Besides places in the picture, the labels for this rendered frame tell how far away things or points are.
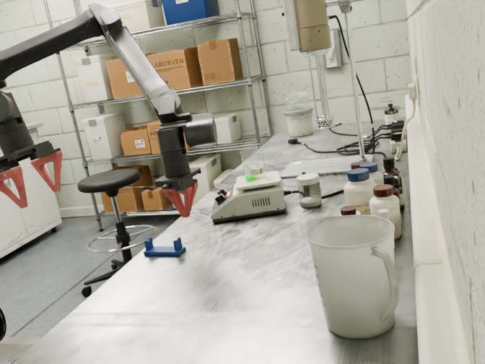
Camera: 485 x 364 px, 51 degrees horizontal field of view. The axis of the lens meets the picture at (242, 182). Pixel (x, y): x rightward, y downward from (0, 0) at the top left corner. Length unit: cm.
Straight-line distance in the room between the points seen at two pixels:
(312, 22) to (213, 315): 104
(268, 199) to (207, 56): 233
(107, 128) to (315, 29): 254
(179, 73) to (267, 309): 291
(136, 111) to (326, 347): 364
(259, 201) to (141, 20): 255
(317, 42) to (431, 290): 111
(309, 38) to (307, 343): 109
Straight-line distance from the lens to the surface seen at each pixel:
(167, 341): 87
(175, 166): 110
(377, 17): 371
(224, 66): 355
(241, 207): 134
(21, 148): 102
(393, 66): 372
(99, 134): 397
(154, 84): 121
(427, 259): 77
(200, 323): 89
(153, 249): 124
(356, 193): 114
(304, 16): 167
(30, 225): 424
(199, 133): 108
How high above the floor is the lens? 117
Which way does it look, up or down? 14 degrees down
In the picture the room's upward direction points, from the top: 10 degrees counter-clockwise
